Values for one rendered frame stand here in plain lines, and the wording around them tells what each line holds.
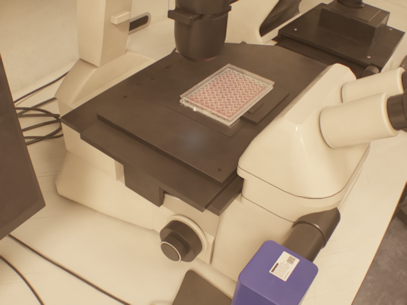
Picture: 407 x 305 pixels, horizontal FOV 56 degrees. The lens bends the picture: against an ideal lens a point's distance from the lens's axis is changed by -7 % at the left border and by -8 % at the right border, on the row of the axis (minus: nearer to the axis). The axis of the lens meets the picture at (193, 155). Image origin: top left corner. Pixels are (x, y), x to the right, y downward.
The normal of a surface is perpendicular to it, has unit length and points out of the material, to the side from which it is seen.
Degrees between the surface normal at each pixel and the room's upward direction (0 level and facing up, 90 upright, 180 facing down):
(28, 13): 90
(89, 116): 0
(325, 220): 26
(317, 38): 0
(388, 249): 0
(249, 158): 86
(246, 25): 90
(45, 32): 90
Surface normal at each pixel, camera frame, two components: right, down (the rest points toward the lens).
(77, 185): -0.40, -0.11
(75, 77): -0.25, -0.40
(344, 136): -0.53, 0.61
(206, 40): 0.21, 0.66
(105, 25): 0.78, 0.55
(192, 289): 0.13, -0.72
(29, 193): 0.81, 0.37
